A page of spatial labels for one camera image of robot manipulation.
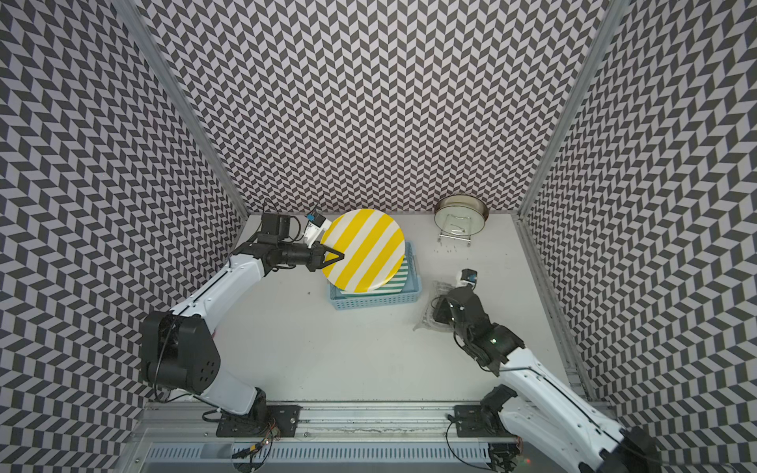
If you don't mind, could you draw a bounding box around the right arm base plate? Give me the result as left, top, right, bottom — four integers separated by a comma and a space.
453, 404, 516, 439

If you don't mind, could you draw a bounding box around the green striped plate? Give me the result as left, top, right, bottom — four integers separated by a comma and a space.
336, 256, 409, 298

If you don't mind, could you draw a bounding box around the light blue plastic basket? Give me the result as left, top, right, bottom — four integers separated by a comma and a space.
326, 242, 422, 311

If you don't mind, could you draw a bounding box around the wire plate stand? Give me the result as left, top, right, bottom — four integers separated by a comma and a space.
437, 215, 472, 248

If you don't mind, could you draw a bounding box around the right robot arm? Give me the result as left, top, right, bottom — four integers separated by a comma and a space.
433, 286, 662, 472

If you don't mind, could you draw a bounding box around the aluminium front rail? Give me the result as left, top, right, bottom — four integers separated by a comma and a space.
129, 401, 459, 443

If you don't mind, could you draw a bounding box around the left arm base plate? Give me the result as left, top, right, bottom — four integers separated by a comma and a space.
216, 404, 302, 439

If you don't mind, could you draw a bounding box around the yellow striped plate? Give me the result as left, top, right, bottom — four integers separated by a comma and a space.
321, 209, 407, 293

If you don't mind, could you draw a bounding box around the round metal dish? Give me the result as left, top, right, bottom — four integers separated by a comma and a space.
434, 194, 490, 236

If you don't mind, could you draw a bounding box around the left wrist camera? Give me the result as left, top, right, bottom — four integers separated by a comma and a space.
302, 209, 331, 248

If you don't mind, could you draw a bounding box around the grey striped cloth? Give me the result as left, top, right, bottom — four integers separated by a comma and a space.
413, 280, 453, 333

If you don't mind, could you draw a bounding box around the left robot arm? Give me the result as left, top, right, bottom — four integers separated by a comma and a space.
139, 210, 344, 416

